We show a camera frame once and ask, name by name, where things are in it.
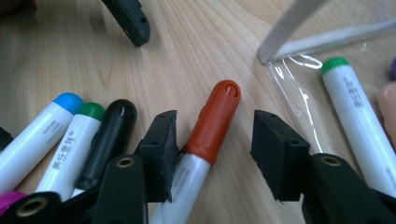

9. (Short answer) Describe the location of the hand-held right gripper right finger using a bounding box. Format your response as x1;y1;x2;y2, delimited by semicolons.
249;109;313;203

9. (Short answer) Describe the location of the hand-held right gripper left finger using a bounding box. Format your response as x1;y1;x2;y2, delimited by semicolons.
134;109;180;203

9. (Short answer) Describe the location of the brown-red marker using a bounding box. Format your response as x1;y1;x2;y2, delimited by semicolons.
148;78;242;224

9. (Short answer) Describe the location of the light green marker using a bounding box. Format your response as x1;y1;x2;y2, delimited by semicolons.
320;56;396;199

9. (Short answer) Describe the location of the peach marker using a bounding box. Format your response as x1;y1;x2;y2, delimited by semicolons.
376;81;396;147

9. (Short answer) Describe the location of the clear plastic pouch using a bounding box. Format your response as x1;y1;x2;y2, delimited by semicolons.
256;0;396;200

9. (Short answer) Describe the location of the magenta marker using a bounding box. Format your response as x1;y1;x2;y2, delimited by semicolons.
0;190;28;217

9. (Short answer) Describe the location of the black marker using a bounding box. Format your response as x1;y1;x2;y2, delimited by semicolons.
74;98;138;190

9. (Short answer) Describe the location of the dark green marker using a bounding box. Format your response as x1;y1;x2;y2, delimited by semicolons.
35;102;106;202

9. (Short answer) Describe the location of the light blue marker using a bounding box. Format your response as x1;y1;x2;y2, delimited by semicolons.
0;91;84;194

